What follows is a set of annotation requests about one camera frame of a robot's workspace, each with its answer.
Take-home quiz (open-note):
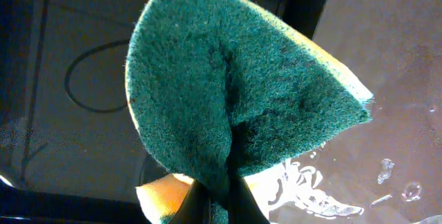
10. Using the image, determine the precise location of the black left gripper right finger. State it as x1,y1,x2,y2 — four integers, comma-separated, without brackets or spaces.
228,178,270,224

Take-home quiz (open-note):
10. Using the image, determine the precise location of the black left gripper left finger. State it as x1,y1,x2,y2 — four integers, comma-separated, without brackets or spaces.
169,180,211,224

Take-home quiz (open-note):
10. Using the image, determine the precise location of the green yellow sponge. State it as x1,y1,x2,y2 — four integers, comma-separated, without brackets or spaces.
125,0,373,223

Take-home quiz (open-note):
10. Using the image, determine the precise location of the black small tray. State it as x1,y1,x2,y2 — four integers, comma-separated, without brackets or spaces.
0,0,336,224

